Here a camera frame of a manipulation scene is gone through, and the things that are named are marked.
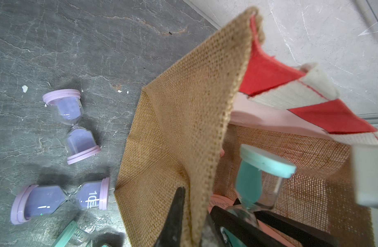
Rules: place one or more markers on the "red burlap canvas bag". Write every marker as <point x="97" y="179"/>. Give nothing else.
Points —
<point x="191" y="121"/>

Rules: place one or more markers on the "purple hourglass lying left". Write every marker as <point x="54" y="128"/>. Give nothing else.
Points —
<point x="36" y="200"/>

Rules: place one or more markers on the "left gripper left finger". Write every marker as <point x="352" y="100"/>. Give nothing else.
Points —
<point x="170" y="235"/>

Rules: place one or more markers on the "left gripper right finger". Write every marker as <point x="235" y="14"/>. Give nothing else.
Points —
<point x="272" y="228"/>

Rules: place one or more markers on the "purple hourglass near bag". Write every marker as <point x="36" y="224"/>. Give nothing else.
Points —
<point x="67" y="109"/>

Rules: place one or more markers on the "green hourglass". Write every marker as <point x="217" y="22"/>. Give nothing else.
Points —
<point x="257" y="178"/>
<point x="75" y="236"/>

